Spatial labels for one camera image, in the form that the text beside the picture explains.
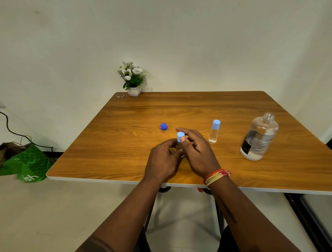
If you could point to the person's right hand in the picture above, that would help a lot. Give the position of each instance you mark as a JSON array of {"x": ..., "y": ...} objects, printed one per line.
[{"x": 201, "y": 158}]

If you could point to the person's left hand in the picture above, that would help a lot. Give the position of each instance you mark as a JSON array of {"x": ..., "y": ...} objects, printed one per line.
[{"x": 160, "y": 163}]

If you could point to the person's right thumb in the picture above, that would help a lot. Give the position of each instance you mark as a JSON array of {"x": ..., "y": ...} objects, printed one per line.
[{"x": 185, "y": 144}]

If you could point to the person's left thumb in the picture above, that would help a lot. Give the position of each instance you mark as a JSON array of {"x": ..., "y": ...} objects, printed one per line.
[{"x": 178, "y": 153}]

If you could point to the small bottle light blue cap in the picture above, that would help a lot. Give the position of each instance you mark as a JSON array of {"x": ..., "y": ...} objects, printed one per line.
[
  {"x": 214, "y": 132},
  {"x": 180, "y": 136}
]

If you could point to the person's left forearm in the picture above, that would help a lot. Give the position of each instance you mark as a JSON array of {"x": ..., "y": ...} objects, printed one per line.
[{"x": 124, "y": 220}]

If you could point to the person's right forearm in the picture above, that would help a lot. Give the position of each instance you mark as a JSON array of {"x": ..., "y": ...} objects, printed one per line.
[{"x": 249, "y": 223}]

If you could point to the dark blue bottle cap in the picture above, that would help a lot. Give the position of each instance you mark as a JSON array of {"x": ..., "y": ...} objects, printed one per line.
[{"x": 163, "y": 126}]

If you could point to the red yellow thread wristband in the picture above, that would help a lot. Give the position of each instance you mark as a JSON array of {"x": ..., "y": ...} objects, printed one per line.
[{"x": 215, "y": 176}]

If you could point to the large clear labelled bottle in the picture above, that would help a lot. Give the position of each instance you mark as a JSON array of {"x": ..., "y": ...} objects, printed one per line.
[{"x": 259, "y": 140}]

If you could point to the white potted artificial flowers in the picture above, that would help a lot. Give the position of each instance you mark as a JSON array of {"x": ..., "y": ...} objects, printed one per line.
[{"x": 133, "y": 78}]

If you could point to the green plastic bag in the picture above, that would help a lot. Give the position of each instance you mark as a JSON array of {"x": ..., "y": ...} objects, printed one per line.
[{"x": 27, "y": 164}]

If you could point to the brown bag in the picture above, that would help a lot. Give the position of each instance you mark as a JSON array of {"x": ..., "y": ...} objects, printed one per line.
[{"x": 10, "y": 150}]

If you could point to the black door frame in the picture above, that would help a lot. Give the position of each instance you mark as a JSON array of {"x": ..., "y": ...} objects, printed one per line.
[{"x": 308, "y": 223}]

